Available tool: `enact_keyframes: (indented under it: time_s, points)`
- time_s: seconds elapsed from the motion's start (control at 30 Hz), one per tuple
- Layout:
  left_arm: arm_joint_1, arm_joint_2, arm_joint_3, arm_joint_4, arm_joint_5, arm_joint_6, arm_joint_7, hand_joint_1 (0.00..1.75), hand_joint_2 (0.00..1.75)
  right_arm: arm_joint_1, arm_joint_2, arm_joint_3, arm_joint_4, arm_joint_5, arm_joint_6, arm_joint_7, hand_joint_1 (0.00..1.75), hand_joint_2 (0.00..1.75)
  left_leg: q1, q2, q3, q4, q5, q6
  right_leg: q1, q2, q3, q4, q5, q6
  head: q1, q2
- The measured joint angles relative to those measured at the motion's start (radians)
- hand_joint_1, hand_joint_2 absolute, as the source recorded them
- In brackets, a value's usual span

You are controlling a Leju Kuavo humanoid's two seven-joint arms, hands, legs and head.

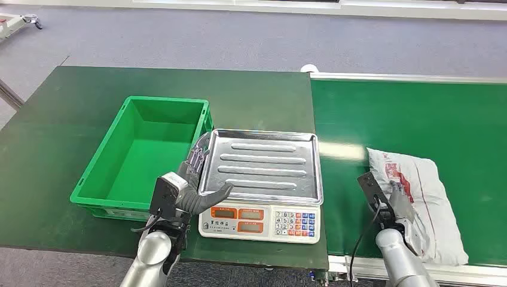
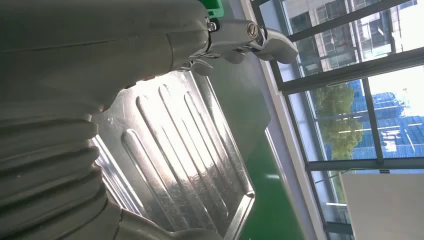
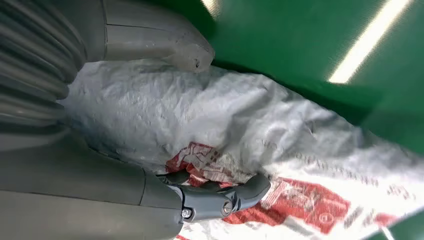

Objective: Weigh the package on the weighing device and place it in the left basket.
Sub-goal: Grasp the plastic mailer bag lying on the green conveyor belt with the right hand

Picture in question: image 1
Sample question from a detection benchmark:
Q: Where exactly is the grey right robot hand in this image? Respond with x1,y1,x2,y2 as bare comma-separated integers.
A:
386,180,416,225

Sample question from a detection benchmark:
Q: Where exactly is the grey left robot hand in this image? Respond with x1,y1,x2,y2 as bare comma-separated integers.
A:
176,132,235,217

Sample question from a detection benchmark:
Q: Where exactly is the white mailer package red print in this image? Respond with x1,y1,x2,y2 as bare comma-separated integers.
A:
366,147,469,267

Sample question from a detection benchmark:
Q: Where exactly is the green plastic basket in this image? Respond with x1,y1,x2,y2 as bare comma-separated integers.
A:
70,96,215,222

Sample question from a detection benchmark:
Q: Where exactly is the green belt conveyor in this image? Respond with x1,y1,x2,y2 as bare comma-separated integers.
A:
300,63,507,287

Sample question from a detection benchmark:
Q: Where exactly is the dark green table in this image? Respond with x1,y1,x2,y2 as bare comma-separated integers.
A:
0,65,329,271

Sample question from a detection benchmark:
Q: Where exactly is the grey metal bar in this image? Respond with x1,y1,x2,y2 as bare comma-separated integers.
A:
0,78,25,111

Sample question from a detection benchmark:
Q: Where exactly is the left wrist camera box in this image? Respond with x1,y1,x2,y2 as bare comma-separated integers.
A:
149,172,189,221

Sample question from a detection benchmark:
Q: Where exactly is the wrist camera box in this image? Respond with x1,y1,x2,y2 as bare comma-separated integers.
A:
149,172,189,221
357,171,397,231

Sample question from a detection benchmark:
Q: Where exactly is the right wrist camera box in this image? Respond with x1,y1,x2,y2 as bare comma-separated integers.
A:
357,171,397,231

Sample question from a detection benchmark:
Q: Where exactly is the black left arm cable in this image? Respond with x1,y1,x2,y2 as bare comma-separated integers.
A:
130,213,163,233

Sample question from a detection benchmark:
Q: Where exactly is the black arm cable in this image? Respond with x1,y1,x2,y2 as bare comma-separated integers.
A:
349,198,383,287
130,213,163,233

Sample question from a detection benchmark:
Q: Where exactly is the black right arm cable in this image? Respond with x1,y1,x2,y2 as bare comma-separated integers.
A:
349,198,383,287

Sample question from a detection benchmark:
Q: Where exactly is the white wheeled cart frame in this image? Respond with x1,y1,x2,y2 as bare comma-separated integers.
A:
0,13,43,41

